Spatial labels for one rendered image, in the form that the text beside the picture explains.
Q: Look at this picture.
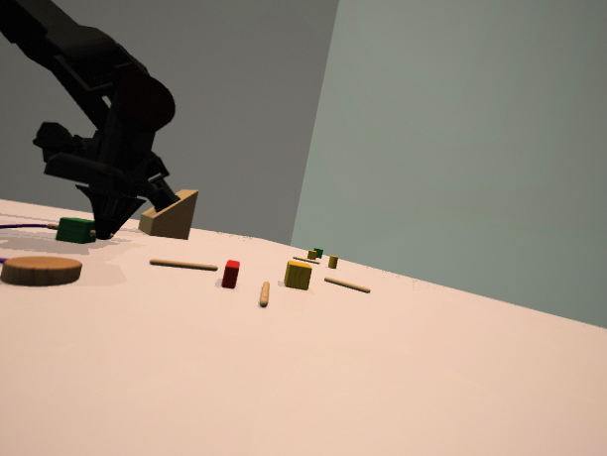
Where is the round wooden disc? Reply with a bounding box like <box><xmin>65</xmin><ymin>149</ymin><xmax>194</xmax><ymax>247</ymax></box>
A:
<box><xmin>0</xmin><ymin>256</ymin><xmax>82</xmax><ymax>286</ymax></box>

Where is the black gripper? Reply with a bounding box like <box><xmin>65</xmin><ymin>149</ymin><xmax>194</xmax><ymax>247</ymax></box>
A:
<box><xmin>44</xmin><ymin>127</ymin><xmax>160</xmax><ymax>240</ymax></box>

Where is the purple string with wooden stick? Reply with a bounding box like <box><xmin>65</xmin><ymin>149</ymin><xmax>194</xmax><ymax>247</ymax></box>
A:
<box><xmin>0</xmin><ymin>224</ymin><xmax>114</xmax><ymax>265</ymax></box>

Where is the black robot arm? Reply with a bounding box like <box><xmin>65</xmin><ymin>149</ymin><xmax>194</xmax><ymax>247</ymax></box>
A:
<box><xmin>0</xmin><ymin>0</ymin><xmax>181</xmax><ymax>213</ymax></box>

